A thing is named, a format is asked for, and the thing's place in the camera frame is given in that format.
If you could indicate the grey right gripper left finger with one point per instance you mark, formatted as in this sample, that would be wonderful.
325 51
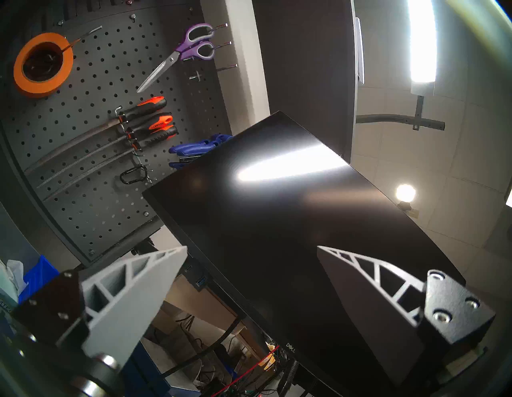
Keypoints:
132 300

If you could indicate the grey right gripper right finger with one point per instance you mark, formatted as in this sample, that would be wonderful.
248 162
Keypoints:
372 304

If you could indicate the green tissue box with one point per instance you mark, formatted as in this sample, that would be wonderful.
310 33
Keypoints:
12 274

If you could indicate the dark blue case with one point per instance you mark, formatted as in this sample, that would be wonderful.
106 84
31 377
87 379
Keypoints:
146 370

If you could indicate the blue plastic bin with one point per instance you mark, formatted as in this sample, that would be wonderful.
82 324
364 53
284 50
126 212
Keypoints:
40 276

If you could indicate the dark perforated pegboard panel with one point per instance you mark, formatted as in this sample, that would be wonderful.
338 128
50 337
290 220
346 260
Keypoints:
92 208

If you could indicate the round ceiling lamp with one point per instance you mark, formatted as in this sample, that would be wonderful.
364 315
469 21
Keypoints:
405 193

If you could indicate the black computer monitor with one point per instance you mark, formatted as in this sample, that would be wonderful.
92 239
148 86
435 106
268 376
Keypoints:
280 224

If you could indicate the black carabiner hook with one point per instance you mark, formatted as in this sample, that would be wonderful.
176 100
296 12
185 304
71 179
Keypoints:
124 176

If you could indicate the blue spring clamps hanging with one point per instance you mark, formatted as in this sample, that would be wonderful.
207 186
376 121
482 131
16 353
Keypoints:
192 149

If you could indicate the orange tape roll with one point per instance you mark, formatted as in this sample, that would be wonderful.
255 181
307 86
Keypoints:
22 78

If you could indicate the dark tall door panel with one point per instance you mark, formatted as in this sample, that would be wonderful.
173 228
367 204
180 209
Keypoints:
304 60

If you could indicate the long ceiling strip light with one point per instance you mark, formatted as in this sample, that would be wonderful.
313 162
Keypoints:
422 44

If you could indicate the black monitor mount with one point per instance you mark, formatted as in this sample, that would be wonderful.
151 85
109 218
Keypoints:
150 242

